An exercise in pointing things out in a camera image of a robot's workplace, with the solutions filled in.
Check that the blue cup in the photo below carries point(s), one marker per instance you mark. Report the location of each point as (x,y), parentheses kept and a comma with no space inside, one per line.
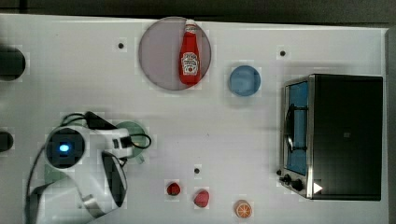
(244,81)

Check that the orange slice toy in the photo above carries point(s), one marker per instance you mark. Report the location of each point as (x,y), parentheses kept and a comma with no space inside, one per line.
(242,209)

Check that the dark red tomato toy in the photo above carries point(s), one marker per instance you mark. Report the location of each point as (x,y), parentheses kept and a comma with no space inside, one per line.
(173,189)

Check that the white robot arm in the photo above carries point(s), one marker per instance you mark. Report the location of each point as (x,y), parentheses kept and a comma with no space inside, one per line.
(94,184)

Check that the green perforated colander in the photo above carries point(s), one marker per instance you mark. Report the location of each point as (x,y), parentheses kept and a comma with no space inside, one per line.
(53,175)

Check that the large black round holder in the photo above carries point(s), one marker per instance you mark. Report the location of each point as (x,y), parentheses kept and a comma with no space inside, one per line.
(12,63)

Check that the green mug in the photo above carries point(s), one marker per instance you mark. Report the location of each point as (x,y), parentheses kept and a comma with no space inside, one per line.
(140,140)

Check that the small black round holder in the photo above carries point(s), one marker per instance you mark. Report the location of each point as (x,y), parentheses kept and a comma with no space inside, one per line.
(6,141)

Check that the black toaster oven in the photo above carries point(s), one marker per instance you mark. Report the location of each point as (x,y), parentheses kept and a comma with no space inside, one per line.
(332,137)

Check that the pale pink round plate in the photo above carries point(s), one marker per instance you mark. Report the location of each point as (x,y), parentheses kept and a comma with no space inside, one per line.
(159,52)

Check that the red ketchup bottle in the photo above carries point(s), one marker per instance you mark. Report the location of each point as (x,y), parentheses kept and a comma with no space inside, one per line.
(189,67)

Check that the pink strawberry toy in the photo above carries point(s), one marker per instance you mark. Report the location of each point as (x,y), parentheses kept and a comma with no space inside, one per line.
(201,199)

